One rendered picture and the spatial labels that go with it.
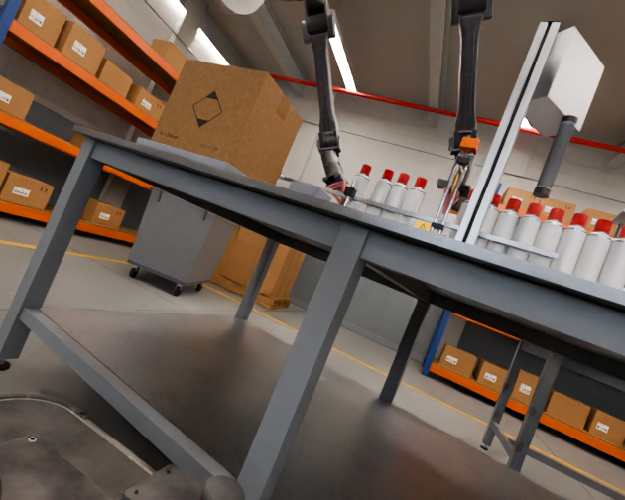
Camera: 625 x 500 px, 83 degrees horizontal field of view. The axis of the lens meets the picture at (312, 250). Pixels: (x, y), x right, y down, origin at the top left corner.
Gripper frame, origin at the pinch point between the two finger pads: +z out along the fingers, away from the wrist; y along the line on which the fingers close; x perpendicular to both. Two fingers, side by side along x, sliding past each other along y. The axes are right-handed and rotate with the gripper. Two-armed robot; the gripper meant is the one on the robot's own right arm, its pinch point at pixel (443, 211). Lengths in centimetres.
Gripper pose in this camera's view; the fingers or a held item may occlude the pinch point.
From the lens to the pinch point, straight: 120.4
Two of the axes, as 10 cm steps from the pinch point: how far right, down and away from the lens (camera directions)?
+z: -3.9, 9.2, -0.4
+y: -8.3, -3.3, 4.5
